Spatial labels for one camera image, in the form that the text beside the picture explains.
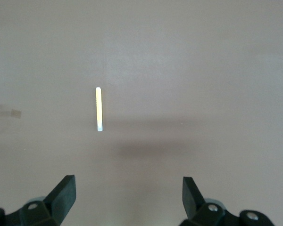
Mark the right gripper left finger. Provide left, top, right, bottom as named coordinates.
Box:
left=0, top=174, right=77, bottom=226

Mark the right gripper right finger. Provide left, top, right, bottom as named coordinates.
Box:
left=180, top=176, right=275, bottom=226

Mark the yellow highlighter pen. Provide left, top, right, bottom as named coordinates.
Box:
left=95, top=87, right=105, bottom=132

